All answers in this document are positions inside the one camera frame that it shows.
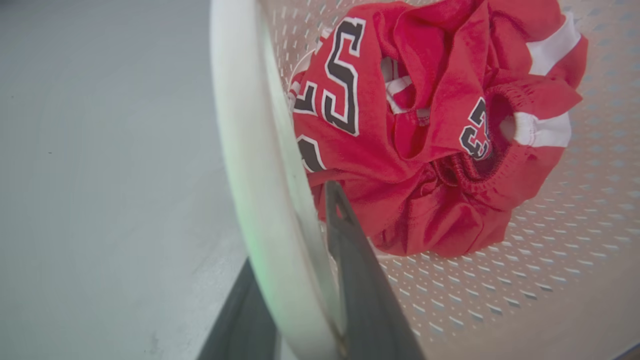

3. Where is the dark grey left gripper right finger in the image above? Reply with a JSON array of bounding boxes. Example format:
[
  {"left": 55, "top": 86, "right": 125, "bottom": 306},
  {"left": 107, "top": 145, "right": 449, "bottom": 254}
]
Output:
[{"left": 324, "top": 180, "right": 426, "bottom": 360}]

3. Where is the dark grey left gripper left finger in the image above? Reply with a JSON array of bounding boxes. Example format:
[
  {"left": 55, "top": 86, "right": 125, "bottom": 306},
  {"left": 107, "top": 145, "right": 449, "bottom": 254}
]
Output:
[{"left": 197, "top": 258, "right": 279, "bottom": 360}]

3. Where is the red numbered sports jersey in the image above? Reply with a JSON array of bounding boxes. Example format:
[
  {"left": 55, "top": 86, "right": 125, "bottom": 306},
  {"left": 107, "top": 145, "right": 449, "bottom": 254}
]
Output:
[{"left": 286, "top": 0, "right": 589, "bottom": 258}]

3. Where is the white perforated laundry basket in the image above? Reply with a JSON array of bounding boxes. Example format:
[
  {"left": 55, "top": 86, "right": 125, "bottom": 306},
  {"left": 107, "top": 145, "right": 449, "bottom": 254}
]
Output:
[{"left": 209, "top": 0, "right": 640, "bottom": 360}]

